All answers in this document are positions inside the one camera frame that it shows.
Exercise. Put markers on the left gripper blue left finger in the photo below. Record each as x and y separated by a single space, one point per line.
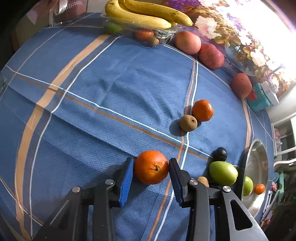
123 183

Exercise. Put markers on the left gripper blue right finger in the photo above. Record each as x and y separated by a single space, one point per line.
179 179

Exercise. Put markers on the large orange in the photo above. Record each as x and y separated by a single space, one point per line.
151 167

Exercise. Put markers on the small tangerine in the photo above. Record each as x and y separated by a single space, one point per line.
202 110
259 189

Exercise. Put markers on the brown kiwi near green apple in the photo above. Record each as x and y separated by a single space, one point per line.
203 180

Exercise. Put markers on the green apple on cloth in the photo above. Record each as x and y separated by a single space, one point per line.
223 173

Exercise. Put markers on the dark plum on cloth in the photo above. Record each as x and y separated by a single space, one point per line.
220 154

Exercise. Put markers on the brown kiwi near tangerine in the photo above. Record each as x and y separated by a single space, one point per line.
188 123

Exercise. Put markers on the green apple in bowl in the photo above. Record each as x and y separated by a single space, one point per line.
248 186

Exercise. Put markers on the small tangerine on cloth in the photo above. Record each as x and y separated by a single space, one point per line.
202 110

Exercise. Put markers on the round stainless steel bowl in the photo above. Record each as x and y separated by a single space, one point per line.
255 166

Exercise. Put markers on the blue plaid tablecloth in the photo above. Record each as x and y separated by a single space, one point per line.
78 102

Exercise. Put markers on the teal plastic box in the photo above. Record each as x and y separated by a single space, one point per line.
257 99

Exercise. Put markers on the white shelf rack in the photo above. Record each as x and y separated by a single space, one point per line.
284 144

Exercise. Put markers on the red speckled apple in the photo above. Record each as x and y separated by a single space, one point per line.
211 57

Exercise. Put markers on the pink pale apple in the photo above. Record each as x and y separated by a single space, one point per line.
187 42

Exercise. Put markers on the kiwi in tray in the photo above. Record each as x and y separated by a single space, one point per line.
153 42

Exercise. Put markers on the clear plastic fruit tray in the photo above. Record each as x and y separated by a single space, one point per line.
129 28

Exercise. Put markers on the tangerine in tray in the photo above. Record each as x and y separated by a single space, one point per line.
143 34

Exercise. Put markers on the green fruit in tray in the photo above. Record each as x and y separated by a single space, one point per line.
113 28

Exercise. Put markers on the flower painting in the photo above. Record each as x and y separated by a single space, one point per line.
256 36

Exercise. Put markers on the yellow banana bunch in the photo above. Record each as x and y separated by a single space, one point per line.
147 14

